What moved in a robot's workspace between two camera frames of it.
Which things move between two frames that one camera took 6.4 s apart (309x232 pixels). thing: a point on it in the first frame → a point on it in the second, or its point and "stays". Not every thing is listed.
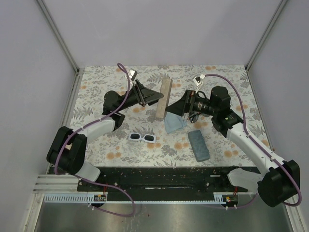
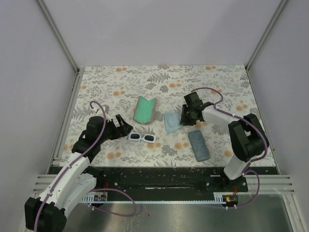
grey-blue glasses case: (199, 146) stays
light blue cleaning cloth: (173, 123) stays
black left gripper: (143, 94) → (127, 127)
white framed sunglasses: (147, 137) stays
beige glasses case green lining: (163, 102) → (145, 110)
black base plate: (165, 183) stays
